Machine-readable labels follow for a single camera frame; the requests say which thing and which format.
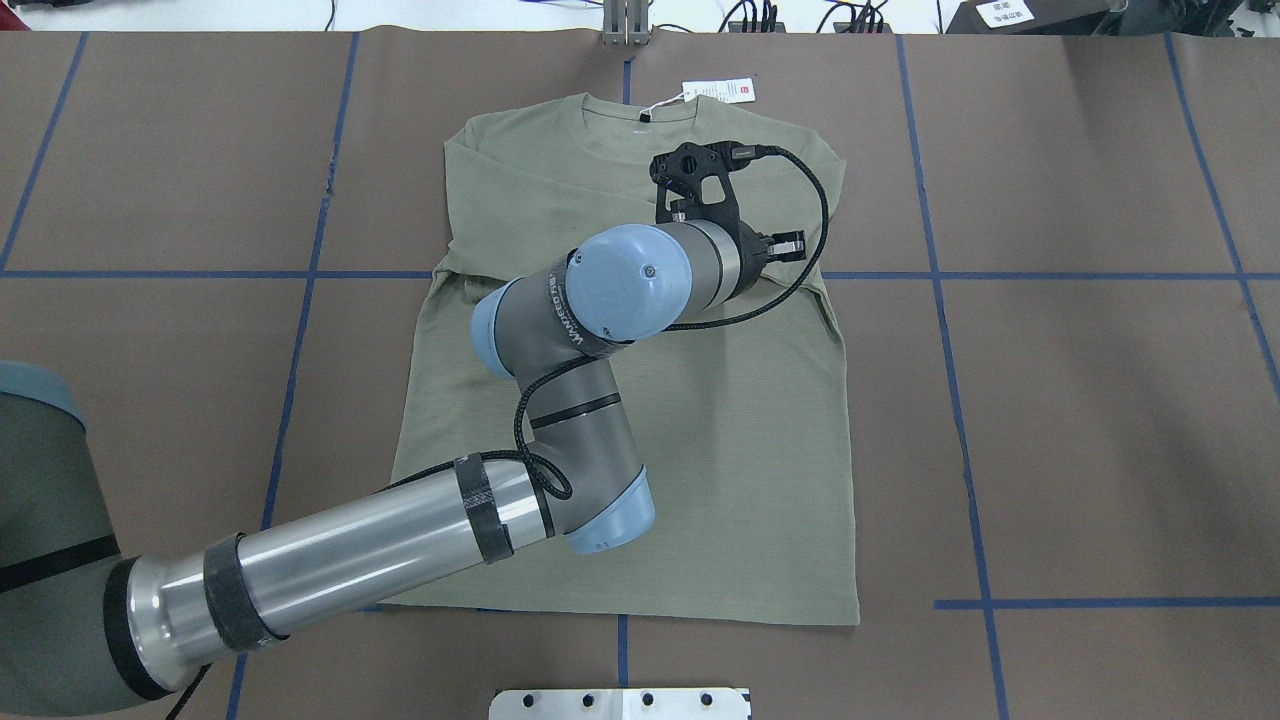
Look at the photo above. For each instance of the olive green long-sleeve shirt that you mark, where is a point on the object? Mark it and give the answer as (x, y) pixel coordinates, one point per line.
(744, 429)

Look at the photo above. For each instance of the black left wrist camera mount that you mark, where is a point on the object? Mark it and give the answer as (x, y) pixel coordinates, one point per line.
(693, 182)

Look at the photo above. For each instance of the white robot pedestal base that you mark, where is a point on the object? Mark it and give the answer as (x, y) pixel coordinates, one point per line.
(623, 703)

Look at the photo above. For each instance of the aluminium frame post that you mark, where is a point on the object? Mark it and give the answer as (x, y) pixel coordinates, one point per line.
(626, 22)

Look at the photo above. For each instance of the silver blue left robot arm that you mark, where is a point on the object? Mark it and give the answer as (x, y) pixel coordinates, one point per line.
(87, 630)

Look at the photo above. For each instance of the white paper garment tag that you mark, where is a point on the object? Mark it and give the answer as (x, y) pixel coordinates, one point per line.
(729, 91)

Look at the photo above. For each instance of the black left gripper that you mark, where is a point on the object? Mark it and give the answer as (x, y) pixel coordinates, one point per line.
(753, 254)

